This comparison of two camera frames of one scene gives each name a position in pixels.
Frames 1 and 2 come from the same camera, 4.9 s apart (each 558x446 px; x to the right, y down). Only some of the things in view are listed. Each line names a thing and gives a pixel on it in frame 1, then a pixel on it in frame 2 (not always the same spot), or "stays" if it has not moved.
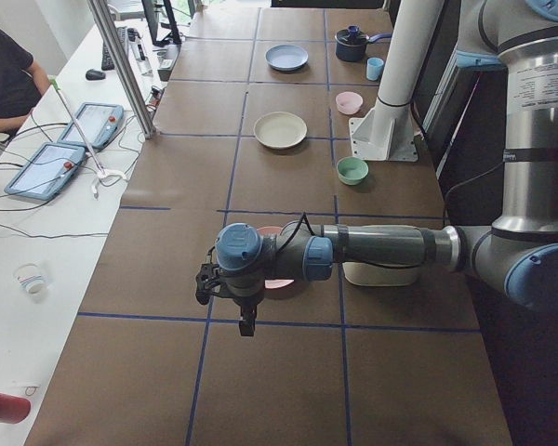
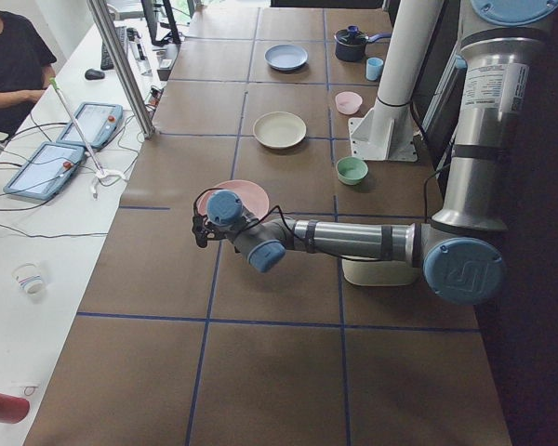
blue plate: x=286 y=57 stays
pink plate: x=273 y=282 → x=254 y=199
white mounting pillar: x=387 y=131 stays
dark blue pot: x=351 y=44 stays
